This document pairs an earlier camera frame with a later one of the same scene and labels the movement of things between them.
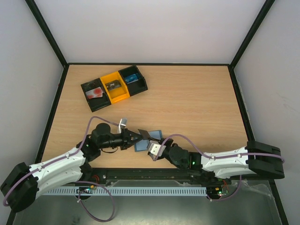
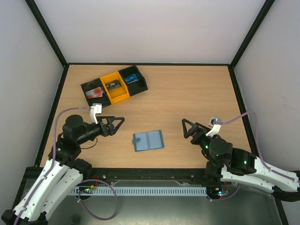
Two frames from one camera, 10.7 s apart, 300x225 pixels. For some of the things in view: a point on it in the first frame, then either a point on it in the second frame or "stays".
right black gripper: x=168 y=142 -> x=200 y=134
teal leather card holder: x=142 y=145 stays
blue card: x=131 y=78 stays
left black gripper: x=127 y=141 -> x=111 y=131
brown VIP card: x=113 y=85 stays
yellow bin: x=117 y=94 stays
